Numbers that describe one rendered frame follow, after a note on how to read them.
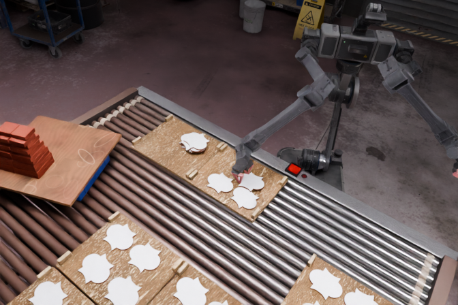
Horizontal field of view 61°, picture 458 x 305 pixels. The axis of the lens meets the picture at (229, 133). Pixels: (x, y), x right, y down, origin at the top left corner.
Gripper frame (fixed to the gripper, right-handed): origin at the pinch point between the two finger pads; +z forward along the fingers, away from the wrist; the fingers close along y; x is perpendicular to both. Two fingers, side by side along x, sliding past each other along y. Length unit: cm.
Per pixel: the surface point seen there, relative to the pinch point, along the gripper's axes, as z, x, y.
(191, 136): -12.4, 36.7, 5.0
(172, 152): -7.3, 41.3, -7.4
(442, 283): 21, -98, 1
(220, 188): -0.4, 5.5, -13.0
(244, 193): 1.9, -5.9, -8.6
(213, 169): -2.1, 16.2, -3.9
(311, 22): 24, 113, 341
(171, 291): 7, -9, -68
